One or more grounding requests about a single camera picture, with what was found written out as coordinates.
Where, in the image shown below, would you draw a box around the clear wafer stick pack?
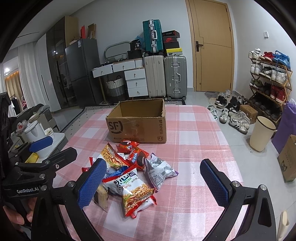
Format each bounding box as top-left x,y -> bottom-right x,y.
93,184 -> 108,211

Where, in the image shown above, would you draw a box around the orange noodle snack bag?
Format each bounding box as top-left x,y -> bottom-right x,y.
99,143 -> 128,170

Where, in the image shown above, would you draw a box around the white noodle snack bag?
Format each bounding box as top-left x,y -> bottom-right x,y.
105,168 -> 157,218

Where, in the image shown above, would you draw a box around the purple silver snack bag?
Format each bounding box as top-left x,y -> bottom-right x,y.
145,153 -> 179,192

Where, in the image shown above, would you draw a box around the red oreo snack pack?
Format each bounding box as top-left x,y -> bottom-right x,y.
116,140 -> 149,171

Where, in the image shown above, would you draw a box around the person's left hand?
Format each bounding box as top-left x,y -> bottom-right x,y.
3,197 -> 37,228

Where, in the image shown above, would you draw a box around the pink plaid tablecloth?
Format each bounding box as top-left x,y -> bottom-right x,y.
52,104 -> 249,241

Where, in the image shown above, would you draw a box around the dotted floor rug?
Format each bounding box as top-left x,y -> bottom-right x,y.
60,99 -> 186,133

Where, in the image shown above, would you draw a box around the white curtain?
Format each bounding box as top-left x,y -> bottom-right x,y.
18,42 -> 49,108

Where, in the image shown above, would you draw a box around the cream trash bin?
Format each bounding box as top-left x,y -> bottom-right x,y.
249,116 -> 276,152

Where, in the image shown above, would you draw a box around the brown carton on floor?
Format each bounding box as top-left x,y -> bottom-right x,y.
278,135 -> 296,183

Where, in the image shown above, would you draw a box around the small cardboard box by shoes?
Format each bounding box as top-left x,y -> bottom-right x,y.
240,104 -> 258,124

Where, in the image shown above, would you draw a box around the woven laundry basket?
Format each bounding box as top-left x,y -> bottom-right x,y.
106,75 -> 126,103

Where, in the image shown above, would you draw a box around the SF cardboard box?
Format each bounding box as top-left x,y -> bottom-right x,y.
106,98 -> 167,144

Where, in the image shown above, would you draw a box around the black refrigerator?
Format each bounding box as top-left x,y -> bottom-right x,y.
65,39 -> 103,108

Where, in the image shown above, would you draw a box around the dark glass cabinet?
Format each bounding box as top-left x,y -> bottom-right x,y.
46,16 -> 79,109

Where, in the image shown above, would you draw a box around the white drawer desk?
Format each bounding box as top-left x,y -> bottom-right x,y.
92,58 -> 148,98

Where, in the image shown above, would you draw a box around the silver suitcase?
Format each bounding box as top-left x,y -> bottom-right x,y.
164,55 -> 187,100

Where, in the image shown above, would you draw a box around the arched mirror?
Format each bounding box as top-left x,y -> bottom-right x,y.
104,41 -> 130,62

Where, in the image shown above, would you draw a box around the wooden shoe rack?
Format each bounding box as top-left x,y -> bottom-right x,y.
248,48 -> 293,124

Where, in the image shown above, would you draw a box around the beige suitcase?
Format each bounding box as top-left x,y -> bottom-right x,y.
144,55 -> 166,98

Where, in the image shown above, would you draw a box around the stacked shoe boxes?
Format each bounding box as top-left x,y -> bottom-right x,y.
162,30 -> 180,56

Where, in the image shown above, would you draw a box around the teal suitcase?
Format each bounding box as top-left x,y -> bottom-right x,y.
142,19 -> 164,55

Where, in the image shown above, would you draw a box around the wooden door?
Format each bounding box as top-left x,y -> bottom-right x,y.
186,1 -> 234,92

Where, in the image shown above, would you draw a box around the wall light switch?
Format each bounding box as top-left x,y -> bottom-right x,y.
263,31 -> 269,38

